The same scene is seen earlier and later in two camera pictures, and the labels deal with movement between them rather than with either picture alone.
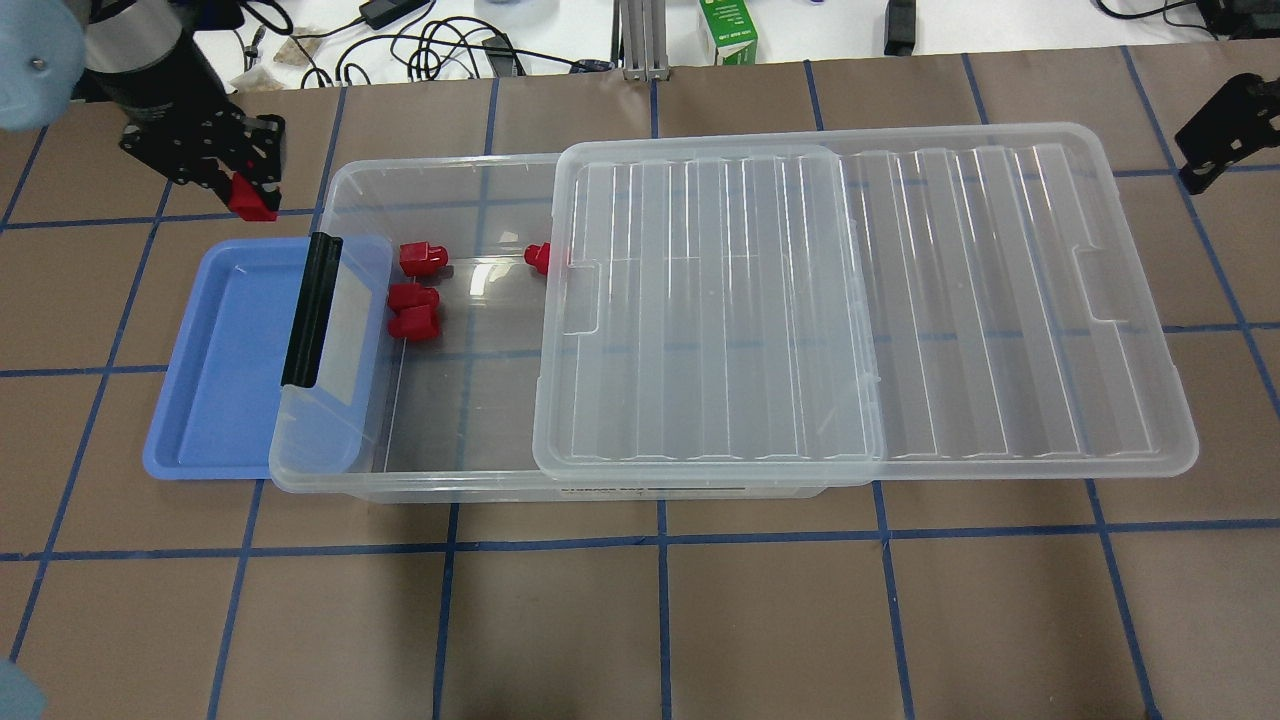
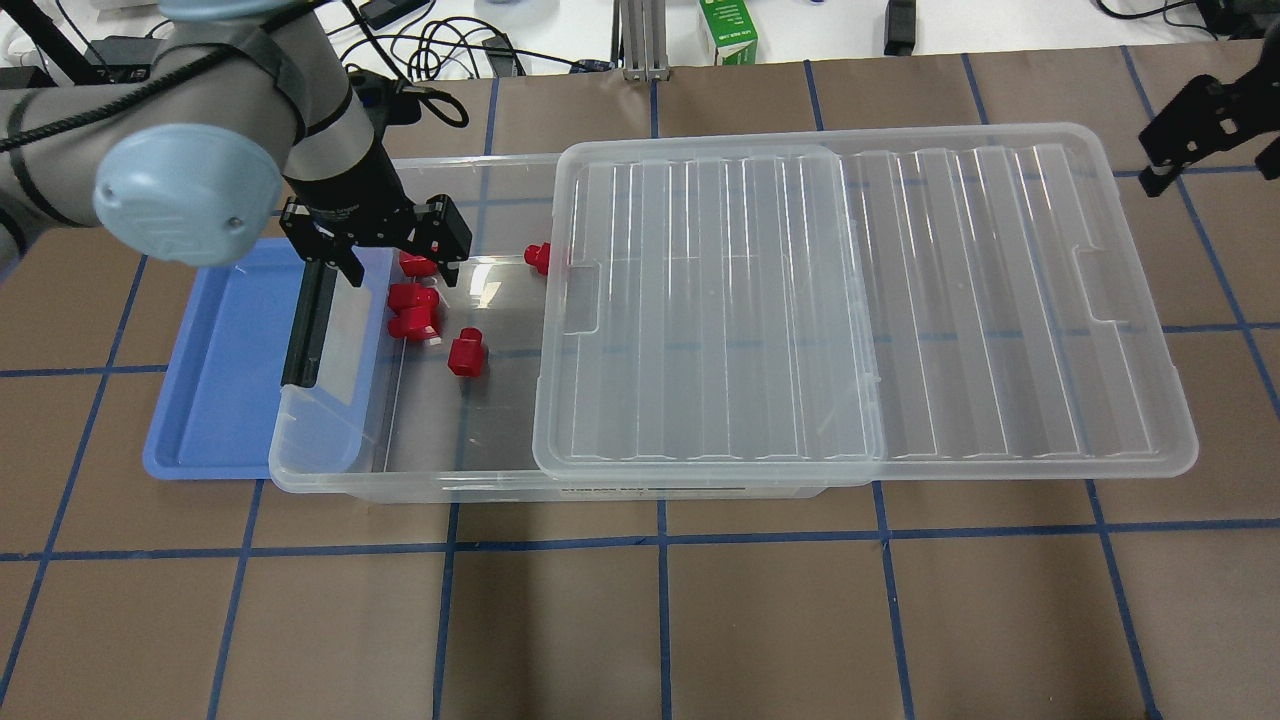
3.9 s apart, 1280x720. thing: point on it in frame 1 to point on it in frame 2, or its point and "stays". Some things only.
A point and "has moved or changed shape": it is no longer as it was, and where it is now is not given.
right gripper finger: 1236,121 to 1207,116
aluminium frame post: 644,31 stays
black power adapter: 381,13 stays
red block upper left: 421,259 stays
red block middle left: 405,295 stays
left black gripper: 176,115 to 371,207
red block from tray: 246,200 has moved or changed shape
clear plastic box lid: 826,310 stays
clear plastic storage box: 415,334 stays
